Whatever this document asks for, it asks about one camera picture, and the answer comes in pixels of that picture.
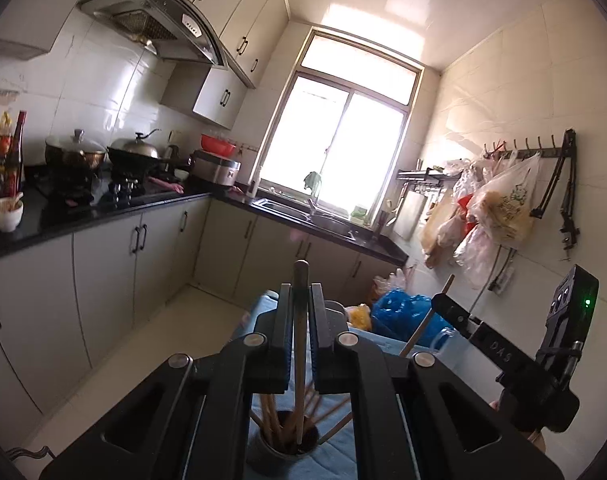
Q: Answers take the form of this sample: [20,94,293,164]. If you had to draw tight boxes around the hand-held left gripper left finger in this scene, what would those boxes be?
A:
[38,282,293,480]

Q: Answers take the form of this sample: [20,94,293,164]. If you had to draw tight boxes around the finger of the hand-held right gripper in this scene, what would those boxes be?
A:
[431,292,482,342]

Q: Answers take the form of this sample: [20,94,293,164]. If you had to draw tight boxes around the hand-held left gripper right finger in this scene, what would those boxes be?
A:
[310,283,567,480]

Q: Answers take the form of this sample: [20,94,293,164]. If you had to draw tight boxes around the single wooden chopstick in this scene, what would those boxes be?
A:
[399,274,456,359]
[292,259,312,447]

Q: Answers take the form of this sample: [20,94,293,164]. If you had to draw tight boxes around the bunch of wooden chopsticks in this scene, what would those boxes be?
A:
[248,385,355,457]

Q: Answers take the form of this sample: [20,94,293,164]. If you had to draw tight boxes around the dark chopstick holder cup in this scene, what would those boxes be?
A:
[245,409,321,469]

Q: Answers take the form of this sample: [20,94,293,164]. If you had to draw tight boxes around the clear glass mug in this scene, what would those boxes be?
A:
[428,327,471,362]

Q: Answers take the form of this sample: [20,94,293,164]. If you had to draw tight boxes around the blue plastic bag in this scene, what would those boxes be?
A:
[371,288,455,347]

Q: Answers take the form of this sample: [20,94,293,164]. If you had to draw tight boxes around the yellow plastic bag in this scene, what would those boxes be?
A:
[345,303,373,332]

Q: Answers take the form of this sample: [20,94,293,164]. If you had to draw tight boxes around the white power strip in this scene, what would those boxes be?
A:
[487,266,515,294]

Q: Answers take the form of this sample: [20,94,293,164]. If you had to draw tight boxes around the pinkish clear plastic bag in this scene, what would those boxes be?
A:
[453,222,505,292]

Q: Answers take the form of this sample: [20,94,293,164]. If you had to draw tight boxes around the whitish plastic bag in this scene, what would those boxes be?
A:
[373,267,417,297]

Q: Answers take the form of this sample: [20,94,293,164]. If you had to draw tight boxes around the brownish plastic bag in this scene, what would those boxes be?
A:
[420,194,465,268]

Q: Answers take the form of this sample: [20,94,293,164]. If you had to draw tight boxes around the white cutting board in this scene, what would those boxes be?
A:
[392,192,427,242]

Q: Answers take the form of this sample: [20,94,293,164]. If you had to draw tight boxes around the blue tablecloth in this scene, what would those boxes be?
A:
[242,291,437,480]

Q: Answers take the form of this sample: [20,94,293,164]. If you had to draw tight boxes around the beige printed plastic bag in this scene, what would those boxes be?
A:
[475,152,543,249]

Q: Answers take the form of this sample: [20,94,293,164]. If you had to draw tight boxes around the steel kitchen sink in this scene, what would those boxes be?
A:
[252,197,358,239]

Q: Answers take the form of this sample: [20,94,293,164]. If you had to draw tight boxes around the black kitchen countertop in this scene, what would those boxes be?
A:
[0,160,410,267]

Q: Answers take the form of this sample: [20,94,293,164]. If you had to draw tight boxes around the rice cooker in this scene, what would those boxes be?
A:
[190,149,242,189]

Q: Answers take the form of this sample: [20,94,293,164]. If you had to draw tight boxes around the cream lower cabinets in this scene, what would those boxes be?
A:
[0,194,409,443]

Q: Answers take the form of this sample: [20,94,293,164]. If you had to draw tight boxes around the kitchen window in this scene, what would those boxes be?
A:
[257,24,425,222]

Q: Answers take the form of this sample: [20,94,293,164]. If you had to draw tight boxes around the red bowl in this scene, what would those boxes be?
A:
[200,133,238,157]

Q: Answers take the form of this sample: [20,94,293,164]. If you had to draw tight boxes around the black wok with lid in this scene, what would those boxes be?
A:
[106,128,165,165]

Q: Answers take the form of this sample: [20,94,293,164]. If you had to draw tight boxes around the black gas stove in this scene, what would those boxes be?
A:
[27,164,150,212]

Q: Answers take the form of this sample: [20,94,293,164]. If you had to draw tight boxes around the dark cooking pot with lid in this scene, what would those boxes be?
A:
[44,128,107,172]

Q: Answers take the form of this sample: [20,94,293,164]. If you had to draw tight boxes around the white ceramic bowl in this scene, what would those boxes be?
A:
[0,197,25,234]

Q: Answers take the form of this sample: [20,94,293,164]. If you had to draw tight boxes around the group of condiment bottles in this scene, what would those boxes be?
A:
[0,104,30,202]

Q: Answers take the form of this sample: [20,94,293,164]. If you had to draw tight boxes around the range hood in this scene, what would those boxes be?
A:
[77,0,227,69]

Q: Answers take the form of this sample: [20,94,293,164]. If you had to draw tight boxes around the metal wall shelf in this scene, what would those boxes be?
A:
[396,158,465,197]

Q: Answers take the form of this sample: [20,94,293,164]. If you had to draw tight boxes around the wall hook rack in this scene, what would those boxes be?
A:
[482,132,568,160]

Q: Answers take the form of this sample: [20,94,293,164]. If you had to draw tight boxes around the small cream wall cabinet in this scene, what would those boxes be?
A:
[192,66,250,129]

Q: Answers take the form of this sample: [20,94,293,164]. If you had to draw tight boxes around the cream upper wall cabinets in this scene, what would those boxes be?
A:
[152,0,290,88]

